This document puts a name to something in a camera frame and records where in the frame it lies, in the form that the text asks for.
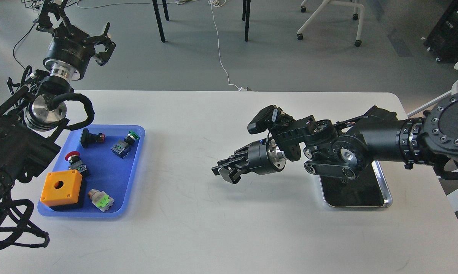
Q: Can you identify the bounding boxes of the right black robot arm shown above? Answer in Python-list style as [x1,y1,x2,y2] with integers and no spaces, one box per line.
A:
[212,92,458,184]

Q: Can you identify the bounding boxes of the black table leg right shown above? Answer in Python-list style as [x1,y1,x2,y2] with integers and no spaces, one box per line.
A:
[242,0,251,42]

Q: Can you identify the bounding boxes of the orange button enclosure box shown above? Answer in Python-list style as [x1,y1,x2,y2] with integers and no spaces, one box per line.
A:
[40,170,84,210]

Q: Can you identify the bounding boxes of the black table leg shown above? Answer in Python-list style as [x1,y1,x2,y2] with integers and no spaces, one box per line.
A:
[151,0,170,43]
[242,0,251,42]

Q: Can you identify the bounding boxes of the red emergency stop button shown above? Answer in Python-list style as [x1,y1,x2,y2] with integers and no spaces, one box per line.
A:
[64,151,90,177]

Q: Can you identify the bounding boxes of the white floor cable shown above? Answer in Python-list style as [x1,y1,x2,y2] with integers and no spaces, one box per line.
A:
[208,0,249,92]

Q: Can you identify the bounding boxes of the white chair base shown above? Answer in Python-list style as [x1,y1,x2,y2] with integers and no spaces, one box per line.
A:
[296,0,366,48]

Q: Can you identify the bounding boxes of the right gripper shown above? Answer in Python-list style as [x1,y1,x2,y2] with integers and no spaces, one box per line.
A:
[212,140,286,184]

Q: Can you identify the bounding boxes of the metal tray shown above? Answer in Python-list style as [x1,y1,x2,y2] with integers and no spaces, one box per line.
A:
[320,161,393,210]

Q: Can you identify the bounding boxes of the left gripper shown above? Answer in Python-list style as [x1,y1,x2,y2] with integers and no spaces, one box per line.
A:
[35,0,116,81]

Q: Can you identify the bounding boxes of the green push button switch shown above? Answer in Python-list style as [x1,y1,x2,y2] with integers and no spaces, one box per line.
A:
[111,131,140,158]

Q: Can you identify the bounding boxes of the black table leg left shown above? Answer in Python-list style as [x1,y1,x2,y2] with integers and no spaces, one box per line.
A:
[151,0,170,43]

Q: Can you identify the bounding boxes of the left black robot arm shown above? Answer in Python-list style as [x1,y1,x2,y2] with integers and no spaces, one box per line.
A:
[0,0,116,250]

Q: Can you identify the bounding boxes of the blue plastic tray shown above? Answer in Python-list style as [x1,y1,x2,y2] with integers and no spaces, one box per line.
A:
[37,124,145,218]

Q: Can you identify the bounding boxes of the light green selector switch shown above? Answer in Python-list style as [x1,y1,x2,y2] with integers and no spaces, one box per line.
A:
[88,189,115,213]

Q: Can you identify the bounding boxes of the black equipment case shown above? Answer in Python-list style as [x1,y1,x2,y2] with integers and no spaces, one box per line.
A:
[424,0,458,63]

